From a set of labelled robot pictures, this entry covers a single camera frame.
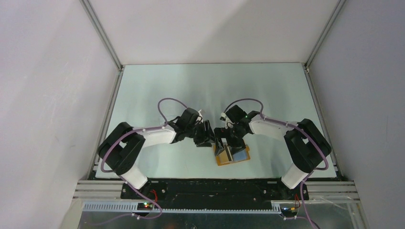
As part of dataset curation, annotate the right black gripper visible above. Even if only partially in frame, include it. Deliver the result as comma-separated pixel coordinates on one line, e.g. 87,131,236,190
214,125,247,156

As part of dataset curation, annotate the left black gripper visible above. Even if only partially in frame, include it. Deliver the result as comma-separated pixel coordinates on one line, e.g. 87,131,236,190
186,120,215,147

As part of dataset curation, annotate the orange card holder wallet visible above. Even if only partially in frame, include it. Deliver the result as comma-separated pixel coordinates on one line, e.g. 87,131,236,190
213,144,250,166

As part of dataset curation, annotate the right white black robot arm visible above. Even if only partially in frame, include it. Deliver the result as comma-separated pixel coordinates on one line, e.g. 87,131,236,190
213,105,331,199

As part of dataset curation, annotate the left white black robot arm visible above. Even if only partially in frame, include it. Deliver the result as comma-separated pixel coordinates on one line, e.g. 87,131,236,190
97,108,215,199

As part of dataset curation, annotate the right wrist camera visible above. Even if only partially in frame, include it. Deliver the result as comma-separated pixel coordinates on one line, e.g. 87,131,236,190
220,113,234,129

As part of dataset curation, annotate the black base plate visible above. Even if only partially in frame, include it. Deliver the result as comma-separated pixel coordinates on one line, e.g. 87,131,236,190
140,178,309,210

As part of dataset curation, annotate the grey slotted cable duct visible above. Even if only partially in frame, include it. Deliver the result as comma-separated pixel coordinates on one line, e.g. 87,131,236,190
83,201,281,214

